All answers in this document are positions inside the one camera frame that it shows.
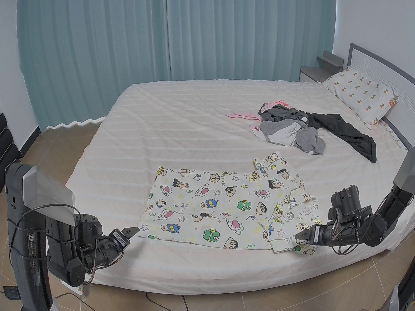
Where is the white printed pillow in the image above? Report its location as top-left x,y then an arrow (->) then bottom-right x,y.
322,67 -> 399,125

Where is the black garment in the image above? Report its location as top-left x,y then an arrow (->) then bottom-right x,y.
306,113 -> 377,163

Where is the white printed pyjama top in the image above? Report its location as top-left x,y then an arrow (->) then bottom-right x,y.
139,152 -> 322,256

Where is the black power adapter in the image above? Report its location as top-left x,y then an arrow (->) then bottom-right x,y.
0,285 -> 21,301

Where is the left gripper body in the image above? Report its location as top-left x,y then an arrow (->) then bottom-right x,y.
109,228 -> 129,250

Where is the grey bedside table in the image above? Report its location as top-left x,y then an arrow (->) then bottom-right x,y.
300,51 -> 344,83

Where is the grey and white garment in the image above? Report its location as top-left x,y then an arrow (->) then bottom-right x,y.
259,120 -> 326,155

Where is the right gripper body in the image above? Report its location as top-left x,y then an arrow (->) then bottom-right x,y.
306,224 -> 333,247

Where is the pink garment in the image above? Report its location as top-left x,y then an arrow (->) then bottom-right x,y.
226,100 -> 290,133

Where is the dark grey garment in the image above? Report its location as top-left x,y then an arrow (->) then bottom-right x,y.
258,104 -> 310,125

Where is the blue-green curtain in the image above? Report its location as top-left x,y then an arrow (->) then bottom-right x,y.
18,0 -> 171,130
165,0 -> 336,83

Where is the bed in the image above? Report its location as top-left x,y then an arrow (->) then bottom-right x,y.
62,43 -> 415,295

